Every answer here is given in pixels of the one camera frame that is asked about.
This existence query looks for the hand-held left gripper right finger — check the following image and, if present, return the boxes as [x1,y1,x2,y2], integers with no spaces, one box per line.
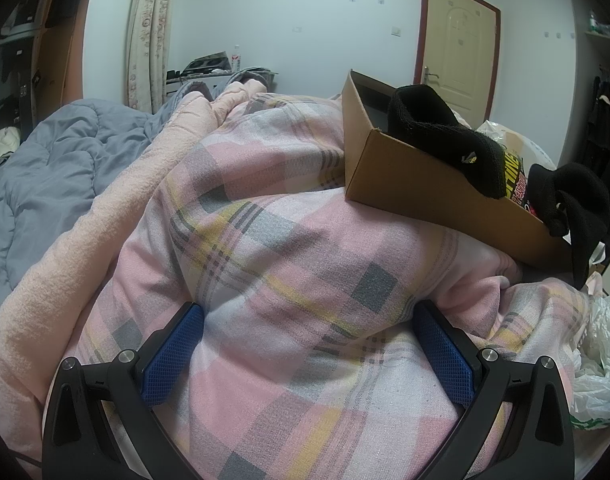
[412,300,572,480]

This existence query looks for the crumpled white plastic bag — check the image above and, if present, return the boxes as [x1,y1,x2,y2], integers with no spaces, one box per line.
[570,287,610,431]

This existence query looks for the silver black tray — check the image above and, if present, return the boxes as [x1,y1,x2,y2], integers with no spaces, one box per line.
[182,51,231,74]

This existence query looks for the white desk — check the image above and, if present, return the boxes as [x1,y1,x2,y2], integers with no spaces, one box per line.
[165,67,278,98]

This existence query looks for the grey quilt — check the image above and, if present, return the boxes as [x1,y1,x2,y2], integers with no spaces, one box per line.
[0,80,201,318]

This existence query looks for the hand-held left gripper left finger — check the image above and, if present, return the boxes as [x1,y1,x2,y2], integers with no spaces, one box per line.
[42,301,206,480]

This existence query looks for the pink plaid quilt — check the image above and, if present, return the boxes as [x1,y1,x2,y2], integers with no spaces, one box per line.
[60,92,593,480]

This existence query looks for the black sock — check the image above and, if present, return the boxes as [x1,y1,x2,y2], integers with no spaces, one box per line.
[526,162,610,288]
[387,85,506,199]

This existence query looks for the white grey sliding wardrobe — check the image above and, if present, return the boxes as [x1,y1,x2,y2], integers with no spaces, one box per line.
[580,7,610,181]

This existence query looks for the floral cream curtain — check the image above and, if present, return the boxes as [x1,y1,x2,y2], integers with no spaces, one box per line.
[124,0,186,113]

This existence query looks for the brown wooden cabinet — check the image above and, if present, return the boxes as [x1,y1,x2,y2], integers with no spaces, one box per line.
[0,0,93,126]

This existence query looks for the brown cardboard box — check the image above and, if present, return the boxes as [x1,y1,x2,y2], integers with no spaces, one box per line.
[341,69,593,288]

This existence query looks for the cream door with red frame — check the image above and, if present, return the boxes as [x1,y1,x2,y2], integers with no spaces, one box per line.
[414,0,500,126]

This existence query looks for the hanging black clothes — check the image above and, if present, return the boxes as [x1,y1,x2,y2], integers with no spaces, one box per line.
[582,76,610,171]

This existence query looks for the black yellow snack packet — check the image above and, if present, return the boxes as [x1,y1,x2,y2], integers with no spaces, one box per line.
[502,152,546,218]

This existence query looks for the white wipes packet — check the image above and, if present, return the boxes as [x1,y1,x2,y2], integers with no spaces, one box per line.
[474,120,556,171]

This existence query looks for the pink fleece blanket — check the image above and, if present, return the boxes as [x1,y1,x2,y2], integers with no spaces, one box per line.
[0,82,266,461]

